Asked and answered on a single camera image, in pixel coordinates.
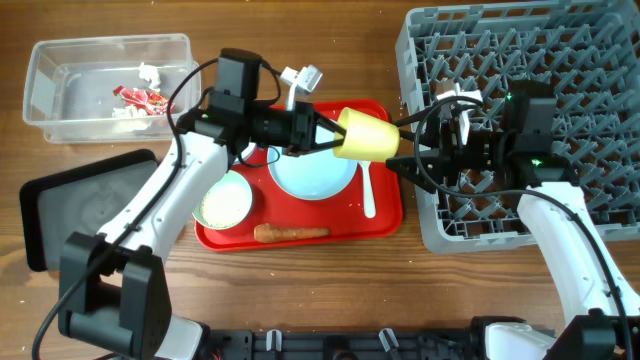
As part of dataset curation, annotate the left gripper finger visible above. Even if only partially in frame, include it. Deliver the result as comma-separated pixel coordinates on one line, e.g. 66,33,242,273
300,139,344,154
314,112,346,136

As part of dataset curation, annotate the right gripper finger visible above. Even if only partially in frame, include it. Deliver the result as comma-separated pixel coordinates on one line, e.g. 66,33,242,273
394,110,435,145
385,155,440,194

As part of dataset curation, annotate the light blue plate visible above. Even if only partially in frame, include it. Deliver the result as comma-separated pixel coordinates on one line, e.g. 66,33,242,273
267,147,357,201

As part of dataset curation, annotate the yellow plastic cup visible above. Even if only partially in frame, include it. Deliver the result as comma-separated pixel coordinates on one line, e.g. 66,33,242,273
333,107,400,163

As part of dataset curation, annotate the white plastic spoon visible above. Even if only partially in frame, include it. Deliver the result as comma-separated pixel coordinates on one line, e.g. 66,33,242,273
358,161,377,219

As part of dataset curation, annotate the red snack wrapper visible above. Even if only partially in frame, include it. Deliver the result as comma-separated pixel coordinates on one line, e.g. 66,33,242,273
113,86,174,118

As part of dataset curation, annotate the light blue bowl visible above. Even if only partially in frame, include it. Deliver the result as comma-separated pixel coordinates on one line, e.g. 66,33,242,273
234,142,256,165

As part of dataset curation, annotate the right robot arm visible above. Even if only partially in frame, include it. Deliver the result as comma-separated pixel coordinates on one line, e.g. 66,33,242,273
386,80,639,359

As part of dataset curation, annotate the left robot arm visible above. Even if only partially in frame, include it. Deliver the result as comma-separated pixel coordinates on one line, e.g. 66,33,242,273
32,48,346,359

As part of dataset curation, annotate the grey dishwasher rack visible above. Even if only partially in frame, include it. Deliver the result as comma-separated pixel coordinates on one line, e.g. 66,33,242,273
395,1,639,241

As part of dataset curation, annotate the clear plastic waste bin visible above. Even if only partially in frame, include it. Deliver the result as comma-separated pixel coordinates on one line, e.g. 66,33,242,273
23,33,198,144

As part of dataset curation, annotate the red serving tray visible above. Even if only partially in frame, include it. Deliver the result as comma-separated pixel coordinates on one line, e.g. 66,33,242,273
194,148,403,252

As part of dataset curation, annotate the orange carrot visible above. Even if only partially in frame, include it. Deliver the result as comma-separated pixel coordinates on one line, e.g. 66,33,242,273
254,224,330,244

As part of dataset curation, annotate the green bowl with rice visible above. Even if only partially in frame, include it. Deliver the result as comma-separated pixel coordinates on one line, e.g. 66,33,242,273
192,170,253,230

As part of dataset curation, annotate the black tray bin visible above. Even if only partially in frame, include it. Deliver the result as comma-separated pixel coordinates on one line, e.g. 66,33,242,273
19,149,158,272

